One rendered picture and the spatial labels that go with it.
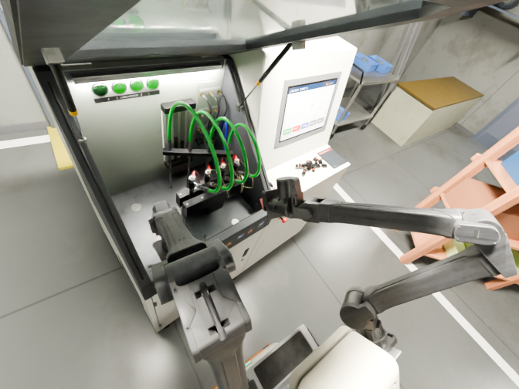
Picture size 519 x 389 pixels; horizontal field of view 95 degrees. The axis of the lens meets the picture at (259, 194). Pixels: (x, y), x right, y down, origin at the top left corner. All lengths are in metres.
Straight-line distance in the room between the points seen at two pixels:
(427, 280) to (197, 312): 0.56
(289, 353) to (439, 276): 0.50
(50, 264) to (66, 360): 0.64
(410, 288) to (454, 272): 0.10
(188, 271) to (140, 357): 1.60
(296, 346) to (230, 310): 0.63
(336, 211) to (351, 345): 0.32
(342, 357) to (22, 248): 2.17
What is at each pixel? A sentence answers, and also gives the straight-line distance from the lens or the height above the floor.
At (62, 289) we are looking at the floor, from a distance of 2.15.
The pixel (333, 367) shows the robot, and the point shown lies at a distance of 0.65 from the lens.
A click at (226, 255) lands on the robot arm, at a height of 1.58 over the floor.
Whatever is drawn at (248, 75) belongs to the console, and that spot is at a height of 1.43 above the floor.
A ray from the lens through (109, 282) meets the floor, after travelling 2.08.
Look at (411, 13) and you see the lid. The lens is 0.72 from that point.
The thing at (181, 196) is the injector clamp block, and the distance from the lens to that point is 1.17.
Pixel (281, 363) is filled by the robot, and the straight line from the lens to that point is 0.92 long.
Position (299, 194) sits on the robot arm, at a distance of 0.73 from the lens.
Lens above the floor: 1.91
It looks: 48 degrees down
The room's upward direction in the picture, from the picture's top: 23 degrees clockwise
